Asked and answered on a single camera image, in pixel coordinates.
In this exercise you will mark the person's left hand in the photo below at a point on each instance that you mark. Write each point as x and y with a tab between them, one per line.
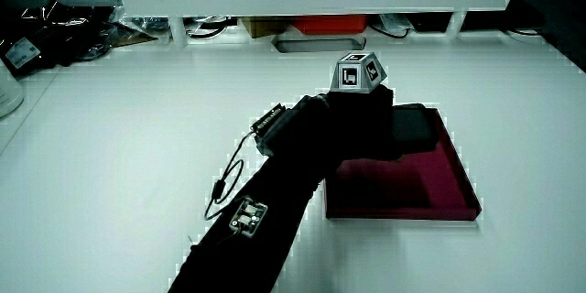
357	119

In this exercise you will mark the black battery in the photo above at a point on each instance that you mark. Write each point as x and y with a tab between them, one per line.
415	129

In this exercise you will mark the red square plate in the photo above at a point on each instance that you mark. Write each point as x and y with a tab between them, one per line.
412	190

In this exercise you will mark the person's left forearm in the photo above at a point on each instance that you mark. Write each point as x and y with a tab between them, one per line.
265	220

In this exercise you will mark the grey flat tray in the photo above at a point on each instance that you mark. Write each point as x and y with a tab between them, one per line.
320	45

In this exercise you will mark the orange box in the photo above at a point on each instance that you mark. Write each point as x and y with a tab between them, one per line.
329	24

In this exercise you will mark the brown cardboard box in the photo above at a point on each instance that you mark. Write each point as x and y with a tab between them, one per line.
263	26

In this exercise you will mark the small grey sensor box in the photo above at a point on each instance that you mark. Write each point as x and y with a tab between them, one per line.
248	216

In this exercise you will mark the pile of black plastic bags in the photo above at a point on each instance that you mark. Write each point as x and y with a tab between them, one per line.
59	36

